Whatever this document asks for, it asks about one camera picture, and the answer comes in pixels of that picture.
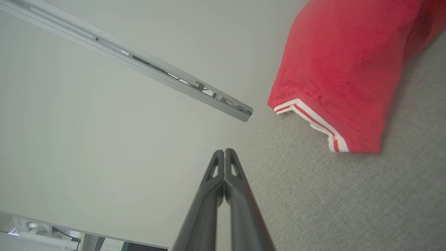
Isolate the grey metal post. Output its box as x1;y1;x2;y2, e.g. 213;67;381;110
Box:
0;0;254;122

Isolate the red and white jersey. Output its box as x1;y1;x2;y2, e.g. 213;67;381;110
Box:
267;0;446;154

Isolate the white round device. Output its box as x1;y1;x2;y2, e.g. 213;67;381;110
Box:
26;221;47;235

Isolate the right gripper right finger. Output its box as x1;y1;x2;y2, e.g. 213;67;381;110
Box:
225;148;276;251

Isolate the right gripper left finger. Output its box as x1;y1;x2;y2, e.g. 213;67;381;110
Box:
172;149;226;251

